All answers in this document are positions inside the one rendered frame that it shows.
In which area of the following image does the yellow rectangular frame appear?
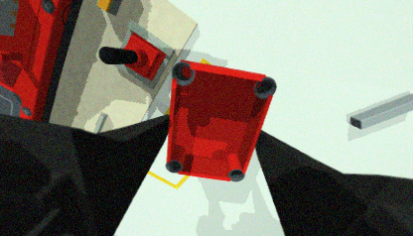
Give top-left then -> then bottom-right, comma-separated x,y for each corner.
148,58 -> 210,189

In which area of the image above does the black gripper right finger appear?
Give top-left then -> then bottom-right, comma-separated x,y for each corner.
255,130 -> 413,236

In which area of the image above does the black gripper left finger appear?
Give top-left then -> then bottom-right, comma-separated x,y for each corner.
0,114 -> 170,236

